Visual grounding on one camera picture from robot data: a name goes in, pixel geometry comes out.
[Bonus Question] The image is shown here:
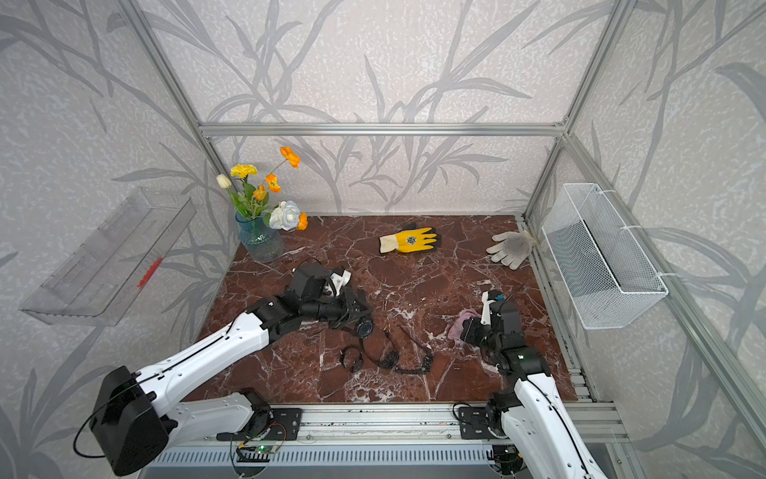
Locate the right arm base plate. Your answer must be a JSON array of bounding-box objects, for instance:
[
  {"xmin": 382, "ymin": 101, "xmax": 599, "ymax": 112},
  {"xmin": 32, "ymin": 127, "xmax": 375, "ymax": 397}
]
[{"xmin": 451, "ymin": 402, "xmax": 508, "ymax": 440}]

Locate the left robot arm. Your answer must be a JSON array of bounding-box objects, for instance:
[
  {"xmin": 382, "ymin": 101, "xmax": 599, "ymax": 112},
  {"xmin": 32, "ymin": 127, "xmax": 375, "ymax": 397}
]
[{"xmin": 85, "ymin": 263, "xmax": 374, "ymax": 476}]

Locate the artificial flower bouquet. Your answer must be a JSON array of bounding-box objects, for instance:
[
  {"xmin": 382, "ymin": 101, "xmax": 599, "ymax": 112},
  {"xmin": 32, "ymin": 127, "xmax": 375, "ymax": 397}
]
[{"xmin": 215, "ymin": 147, "xmax": 308, "ymax": 232}]

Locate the left circuit board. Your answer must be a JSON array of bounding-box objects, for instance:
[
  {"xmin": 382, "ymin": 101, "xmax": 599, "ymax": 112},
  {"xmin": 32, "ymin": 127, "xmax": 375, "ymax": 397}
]
[{"xmin": 235, "ymin": 444, "xmax": 280, "ymax": 463}]

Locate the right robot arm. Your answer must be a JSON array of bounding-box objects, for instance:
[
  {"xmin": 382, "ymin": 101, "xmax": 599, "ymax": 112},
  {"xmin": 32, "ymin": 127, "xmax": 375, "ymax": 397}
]
[{"xmin": 461, "ymin": 291, "xmax": 606, "ymax": 478}]

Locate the black watch curled strap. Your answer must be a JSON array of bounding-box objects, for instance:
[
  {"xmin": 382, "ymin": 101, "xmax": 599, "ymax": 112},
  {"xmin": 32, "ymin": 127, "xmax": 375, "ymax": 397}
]
[{"xmin": 338, "ymin": 345, "xmax": 365, "ymax": 373}]

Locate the blue glass vase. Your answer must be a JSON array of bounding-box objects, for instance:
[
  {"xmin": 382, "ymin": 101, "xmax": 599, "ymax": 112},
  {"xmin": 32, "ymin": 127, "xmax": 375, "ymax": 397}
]
[{"xmin": 235, "ymin": 213, "xmax": 284, "ymax": 263}]

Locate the black watch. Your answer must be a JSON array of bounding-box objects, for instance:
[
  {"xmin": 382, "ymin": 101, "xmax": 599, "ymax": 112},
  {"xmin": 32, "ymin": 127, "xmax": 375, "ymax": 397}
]
[
  {"xmin": 359, "ymin": 331, "xmax": 400, "ymax": 370},
  {"xmin": 340, "ymin": 319, "xmax": 374, "ymax": 339},
  {"xmin": 394, "ymin": 325, "xmax": 436, "ymax": 376}
]

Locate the right circuit board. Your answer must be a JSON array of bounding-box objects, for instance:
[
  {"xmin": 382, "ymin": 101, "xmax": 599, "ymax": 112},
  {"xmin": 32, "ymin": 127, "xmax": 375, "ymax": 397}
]
[{"xmin": 487, "ymin": 444, "xmax": 528, "ymax": 477}]

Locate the white wire mesh basket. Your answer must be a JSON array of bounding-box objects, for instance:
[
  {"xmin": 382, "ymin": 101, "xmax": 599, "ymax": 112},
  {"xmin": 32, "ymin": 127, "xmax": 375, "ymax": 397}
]
[{"xmin": 542, "ymin": 183, "xmax": 668, "ymax": 331}]

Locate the clear plastic wall tray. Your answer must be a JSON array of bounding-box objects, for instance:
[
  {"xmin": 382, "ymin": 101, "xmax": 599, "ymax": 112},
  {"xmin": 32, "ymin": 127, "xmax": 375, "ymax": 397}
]
[{"xmin": 20, "ymin": 188, "xmax": 197, "ymax": 327}]

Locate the yellow black work glove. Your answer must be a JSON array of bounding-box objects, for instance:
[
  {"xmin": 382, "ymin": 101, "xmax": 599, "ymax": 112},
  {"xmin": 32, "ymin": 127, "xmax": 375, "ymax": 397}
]
[{"xmin": 379, "ymin": 228, "xmax": 440, "ymax": 255}]

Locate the aluminium front rail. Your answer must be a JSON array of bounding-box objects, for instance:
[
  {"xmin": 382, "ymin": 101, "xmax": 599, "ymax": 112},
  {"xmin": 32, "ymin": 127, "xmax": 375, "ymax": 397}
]
[{"xmin": 124, "ymin": 402, "xmax": 630, "ymax": 447}]

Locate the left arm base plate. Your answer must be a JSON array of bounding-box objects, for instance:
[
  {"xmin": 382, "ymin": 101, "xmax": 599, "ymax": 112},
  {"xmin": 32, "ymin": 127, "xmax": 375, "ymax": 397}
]
[{"xmin": 215, "ymin": 407, "xmax": 303, "ymax": 442}]

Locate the pink fluffy cloth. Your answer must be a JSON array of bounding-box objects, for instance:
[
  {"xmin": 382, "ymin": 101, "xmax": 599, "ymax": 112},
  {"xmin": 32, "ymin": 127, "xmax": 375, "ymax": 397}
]
[{"xmin": 447, "ymin": 309, "xmax": 481, "ymax": 341}]

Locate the circuit board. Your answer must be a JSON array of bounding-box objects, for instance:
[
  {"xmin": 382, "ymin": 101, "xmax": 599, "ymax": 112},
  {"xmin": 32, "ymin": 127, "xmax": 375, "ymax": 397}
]
[
  {"xmin": 487, "ymin": 444, "xmax": 528, "ymax": 477},
  {"xmin": 235, "ymin": 444, "xmax": 280, "ymax": 463}
]

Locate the white knit glove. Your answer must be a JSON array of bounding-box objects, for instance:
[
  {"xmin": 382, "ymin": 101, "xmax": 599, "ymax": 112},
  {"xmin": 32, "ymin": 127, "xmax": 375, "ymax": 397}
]
[{"xmin": 486, "ymin": 231, "xmax": 538, "ymax": 271}]

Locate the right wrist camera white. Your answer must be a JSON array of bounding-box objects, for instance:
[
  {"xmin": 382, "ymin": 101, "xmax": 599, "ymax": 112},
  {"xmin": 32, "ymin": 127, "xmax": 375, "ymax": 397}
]
[{"xmin": 481, "ymin": 289, "xmax": 506, "ymax": 325}]

